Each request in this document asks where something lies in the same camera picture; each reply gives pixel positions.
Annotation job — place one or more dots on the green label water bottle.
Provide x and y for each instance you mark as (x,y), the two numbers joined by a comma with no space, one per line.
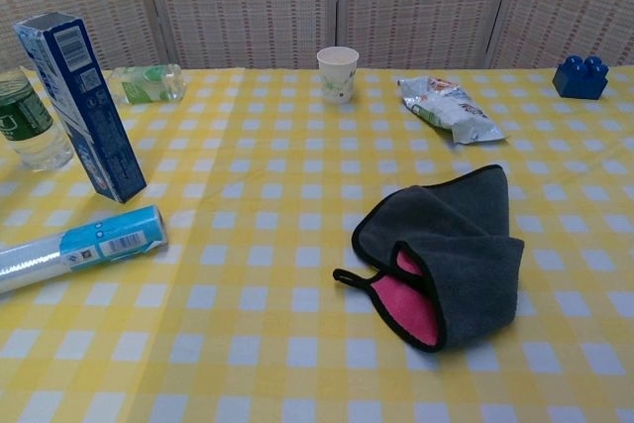
(30,131)

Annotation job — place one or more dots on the white paper cup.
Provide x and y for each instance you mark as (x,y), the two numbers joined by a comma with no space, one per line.
(338,76)

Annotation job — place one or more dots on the blue toothpaste box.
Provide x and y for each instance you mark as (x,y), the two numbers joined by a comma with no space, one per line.
(86,111)

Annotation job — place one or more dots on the clear bottle light green label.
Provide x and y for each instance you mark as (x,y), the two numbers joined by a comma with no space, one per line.
(143,83)

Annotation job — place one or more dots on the yellow checked tablecloth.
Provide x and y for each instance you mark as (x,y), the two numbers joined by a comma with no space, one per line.
(277,294)

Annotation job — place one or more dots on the grey and pink towel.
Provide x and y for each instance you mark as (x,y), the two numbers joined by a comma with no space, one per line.
(465,244)

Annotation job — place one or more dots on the crumpled silver snack bag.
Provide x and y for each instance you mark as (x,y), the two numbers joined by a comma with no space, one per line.
(455,111)

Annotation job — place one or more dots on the cling film roll blue label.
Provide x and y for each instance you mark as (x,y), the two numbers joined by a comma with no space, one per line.
(99,244)

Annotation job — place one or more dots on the woven folding screen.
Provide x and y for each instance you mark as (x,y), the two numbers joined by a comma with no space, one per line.
(247,2)

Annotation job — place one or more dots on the blue toy building block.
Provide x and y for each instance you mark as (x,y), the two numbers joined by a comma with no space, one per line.
(579,81)

